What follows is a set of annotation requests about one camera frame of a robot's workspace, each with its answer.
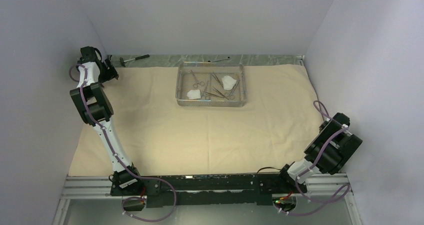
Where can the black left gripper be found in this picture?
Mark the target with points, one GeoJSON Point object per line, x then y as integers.
{"type": "Point", "coordinates": [110, 73]}

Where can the black-handled claw hammer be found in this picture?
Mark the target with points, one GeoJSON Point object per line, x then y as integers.
{"type": "Point", "coordinates": [123, 61]}

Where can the beige wrapping cloth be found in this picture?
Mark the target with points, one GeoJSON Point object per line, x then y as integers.
{"type": "Point", "coordinates": [271, 129]}

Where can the white gauze pad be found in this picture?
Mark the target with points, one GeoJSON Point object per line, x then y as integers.
{"type": "Point", "coordinates": [228, 82]}
{"type": "Point", "coordinates": [194, 94]}

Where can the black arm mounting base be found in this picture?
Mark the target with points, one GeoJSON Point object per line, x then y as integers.
{"type": "Point", "coordinates": [209, 189]}

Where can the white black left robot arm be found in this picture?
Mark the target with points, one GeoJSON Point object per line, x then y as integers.
{"type": "Point", "coordinates": [95, 110]}

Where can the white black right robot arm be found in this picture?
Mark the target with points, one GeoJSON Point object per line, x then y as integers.
{"type": "Point", "coordinates": [326, 154]}

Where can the silver surgical scissors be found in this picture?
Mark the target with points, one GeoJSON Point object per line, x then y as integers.
{"type": "Point", "coordinates": [196, 83]}

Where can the metal mesh instrument tray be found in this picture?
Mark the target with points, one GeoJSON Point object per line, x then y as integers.
{"type": "Point", "coordinates": [212, 94]}

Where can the silver ratchet wrench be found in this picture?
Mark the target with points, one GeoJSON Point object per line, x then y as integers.
{"type": "Point", "coordinates": [219, 60]}

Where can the silver forceps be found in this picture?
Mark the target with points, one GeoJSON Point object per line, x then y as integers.
{"type": "Point", "coordinates": [217, 79]}

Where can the silver haemostat clamp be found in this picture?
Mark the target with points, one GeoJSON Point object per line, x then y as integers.
{"type": "Point", "coordinates": [232, 95]}

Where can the aluminium rail frame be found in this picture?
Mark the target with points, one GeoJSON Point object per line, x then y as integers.
{"type": "Point", "coordinates": [96, 187]}

